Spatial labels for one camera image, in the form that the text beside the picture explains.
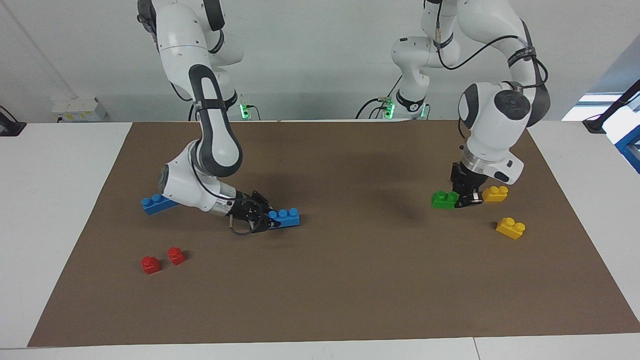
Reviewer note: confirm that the blue metal frame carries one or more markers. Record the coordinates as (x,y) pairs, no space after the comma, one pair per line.
(631,150)

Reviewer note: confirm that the blue three-stud block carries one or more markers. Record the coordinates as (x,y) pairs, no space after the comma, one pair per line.
(286,218)
(156,204)

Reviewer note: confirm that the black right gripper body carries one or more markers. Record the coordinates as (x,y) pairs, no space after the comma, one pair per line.
(244,206)

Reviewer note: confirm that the brown table mat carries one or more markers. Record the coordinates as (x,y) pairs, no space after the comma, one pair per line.
(350,280)

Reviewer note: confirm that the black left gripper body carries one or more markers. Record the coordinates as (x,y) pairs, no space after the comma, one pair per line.
(469,179)

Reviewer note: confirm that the red one-stud block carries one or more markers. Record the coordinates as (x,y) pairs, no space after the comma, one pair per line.
(150,265)
(176,256)

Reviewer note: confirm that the green two-stud block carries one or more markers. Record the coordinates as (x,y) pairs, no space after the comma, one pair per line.
(442,200)

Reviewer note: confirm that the black angled stand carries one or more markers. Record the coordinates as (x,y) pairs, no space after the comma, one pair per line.
(612,105)

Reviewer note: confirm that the yellow two-stud block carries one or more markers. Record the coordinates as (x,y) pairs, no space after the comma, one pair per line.
(495,194)
(510,229)

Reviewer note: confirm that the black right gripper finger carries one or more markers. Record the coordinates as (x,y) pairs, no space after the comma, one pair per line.
(263,202)
(262,224)

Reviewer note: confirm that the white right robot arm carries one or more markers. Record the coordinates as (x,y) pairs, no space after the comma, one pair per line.
(215,140)

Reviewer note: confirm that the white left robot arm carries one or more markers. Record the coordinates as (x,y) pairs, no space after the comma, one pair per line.
(487,130)

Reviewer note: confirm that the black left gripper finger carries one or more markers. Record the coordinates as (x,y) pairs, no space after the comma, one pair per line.
(472,199)
(457,197)

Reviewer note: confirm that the white cardboard box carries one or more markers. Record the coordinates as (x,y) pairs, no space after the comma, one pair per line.
(80,111)

